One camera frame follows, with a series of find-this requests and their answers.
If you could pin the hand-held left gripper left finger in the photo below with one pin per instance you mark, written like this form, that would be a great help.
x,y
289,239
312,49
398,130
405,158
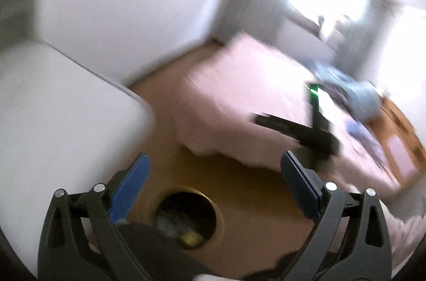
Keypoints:
x,y
131,188

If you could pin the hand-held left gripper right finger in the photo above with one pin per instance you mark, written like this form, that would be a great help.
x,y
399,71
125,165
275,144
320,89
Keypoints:
x,y
299,183

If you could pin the yellow snack bag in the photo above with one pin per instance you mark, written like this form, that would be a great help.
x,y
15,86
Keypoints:
x,y
190,237

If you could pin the round waste bin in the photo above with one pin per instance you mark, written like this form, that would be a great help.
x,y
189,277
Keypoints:
x,y
206,201

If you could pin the white cabinet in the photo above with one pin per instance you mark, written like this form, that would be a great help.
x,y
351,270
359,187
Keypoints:
x,y
60,121

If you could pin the light blue cloth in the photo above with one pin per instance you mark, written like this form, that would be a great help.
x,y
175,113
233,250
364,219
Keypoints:
x,y
359,94

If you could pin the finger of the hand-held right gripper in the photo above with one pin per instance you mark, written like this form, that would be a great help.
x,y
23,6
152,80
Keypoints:
x,y
279,124

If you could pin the wooden headboard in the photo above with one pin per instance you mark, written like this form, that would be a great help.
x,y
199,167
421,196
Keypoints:
x,y
402,141

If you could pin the bed with pink sheet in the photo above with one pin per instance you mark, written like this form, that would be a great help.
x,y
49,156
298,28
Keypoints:
x,y
253,91

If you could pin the dark blue patterned cloth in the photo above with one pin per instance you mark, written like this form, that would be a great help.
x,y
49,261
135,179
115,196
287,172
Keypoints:
x,y
364,138

